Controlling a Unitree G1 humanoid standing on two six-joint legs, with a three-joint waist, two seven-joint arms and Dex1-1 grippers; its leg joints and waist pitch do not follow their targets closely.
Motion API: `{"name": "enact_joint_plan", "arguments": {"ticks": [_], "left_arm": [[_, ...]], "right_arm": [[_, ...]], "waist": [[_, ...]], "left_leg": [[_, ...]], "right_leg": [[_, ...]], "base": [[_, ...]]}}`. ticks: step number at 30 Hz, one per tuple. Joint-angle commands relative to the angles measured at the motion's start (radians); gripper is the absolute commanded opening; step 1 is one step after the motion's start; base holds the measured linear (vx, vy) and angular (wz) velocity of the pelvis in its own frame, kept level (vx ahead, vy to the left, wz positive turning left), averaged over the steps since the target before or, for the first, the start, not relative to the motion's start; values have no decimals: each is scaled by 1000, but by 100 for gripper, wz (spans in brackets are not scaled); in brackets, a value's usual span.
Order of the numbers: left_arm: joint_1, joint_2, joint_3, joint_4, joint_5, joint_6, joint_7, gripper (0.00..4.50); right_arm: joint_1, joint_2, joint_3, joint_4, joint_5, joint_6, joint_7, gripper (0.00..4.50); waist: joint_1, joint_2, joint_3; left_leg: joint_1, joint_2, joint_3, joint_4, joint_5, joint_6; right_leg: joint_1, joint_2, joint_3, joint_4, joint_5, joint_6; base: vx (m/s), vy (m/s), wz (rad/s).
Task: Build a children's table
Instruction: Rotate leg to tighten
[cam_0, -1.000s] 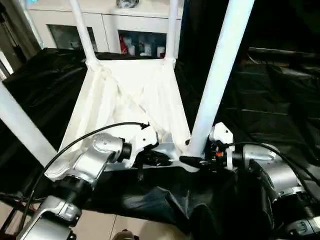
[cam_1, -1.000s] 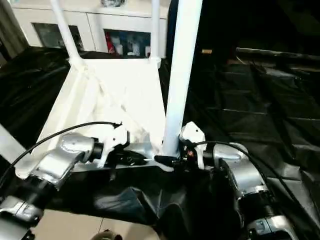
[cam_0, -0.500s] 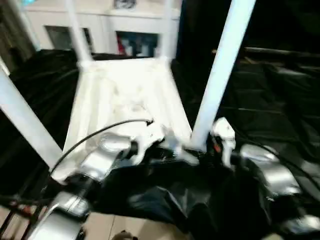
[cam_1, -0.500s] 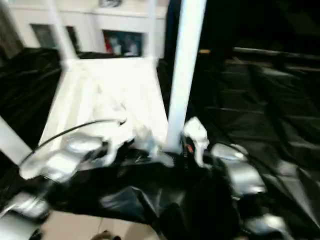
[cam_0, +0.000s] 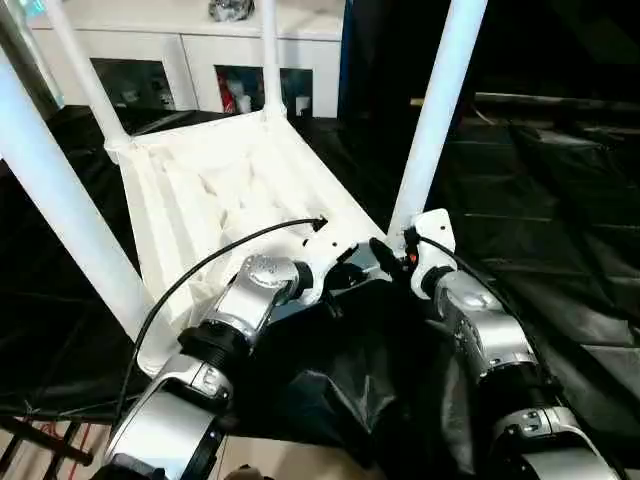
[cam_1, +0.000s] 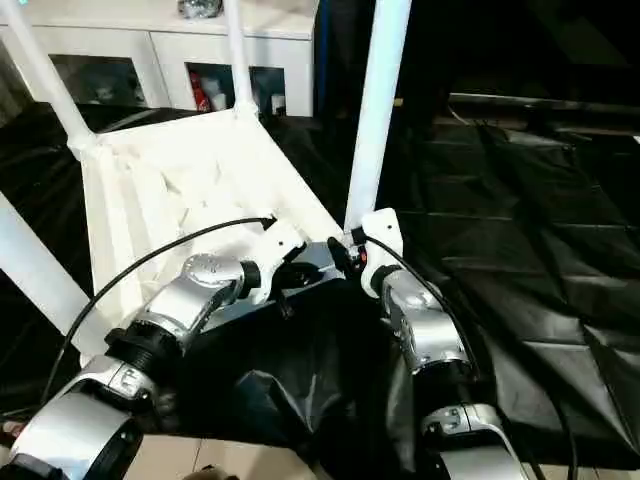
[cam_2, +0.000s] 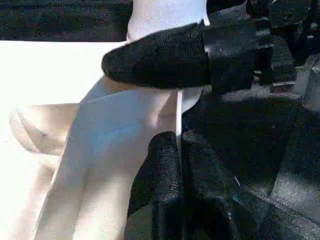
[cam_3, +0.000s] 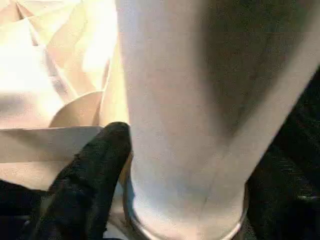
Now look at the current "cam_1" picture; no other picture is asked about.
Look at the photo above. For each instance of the white plastic table leg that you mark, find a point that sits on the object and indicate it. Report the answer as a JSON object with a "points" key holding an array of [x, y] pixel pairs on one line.
{"points": [[380, 100], [239, 60], [35, 265], [45, 75]]}

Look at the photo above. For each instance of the white plastic table top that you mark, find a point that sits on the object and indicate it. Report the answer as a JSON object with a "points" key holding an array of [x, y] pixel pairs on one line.
{"points": [[175, 165]]}

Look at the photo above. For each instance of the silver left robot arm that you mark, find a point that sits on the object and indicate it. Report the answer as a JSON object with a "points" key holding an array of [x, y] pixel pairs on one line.
{"points": [[190, 295]]}

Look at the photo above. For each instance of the black mat cloth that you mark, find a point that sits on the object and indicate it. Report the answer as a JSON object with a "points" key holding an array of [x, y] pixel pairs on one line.
{"points": [[525, 200]]}

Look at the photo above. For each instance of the grey metal bar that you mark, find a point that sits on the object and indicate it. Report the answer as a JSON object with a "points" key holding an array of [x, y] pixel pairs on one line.
{"points": [[545, 101]]}

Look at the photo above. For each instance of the white glass-door cabinet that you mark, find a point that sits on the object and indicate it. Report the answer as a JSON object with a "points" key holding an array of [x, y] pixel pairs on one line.
{"points": [[150, 50]]}

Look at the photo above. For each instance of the grey bundle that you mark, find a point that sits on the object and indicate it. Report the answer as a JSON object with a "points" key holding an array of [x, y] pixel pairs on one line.
{"points": [[200, 9]]}

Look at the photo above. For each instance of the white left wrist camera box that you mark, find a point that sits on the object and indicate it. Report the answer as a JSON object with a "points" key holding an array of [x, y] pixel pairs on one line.
{"points": [[280, 240]]}

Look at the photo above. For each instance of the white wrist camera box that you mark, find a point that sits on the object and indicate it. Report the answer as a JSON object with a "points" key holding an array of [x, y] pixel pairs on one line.
{"points": [[280, 240], [382, 225]]}

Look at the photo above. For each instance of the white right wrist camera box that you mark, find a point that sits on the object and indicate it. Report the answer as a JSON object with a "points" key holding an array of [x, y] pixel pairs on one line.
{"points": [[382, 225]]}

